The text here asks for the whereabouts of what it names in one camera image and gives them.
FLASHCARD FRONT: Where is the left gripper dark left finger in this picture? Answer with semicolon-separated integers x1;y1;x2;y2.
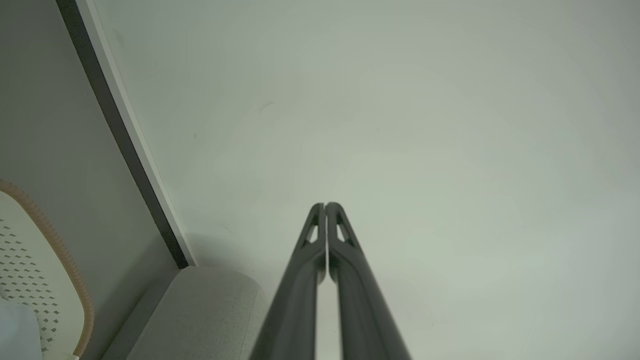
250;202;327;360

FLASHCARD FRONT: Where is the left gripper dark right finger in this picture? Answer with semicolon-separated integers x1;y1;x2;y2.
327;202;412;360

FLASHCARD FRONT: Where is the cream perforated laundry basket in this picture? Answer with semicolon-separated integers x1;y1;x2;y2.
0;179;95;360

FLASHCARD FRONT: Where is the grey fabric sofa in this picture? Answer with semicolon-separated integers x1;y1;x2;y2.
100;266;271;360

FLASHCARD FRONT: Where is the white and black baseboard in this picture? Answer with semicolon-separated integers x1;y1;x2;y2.
56;0;199;269

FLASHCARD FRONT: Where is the white cloth garment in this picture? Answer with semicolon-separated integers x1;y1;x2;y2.
0;298;43;360

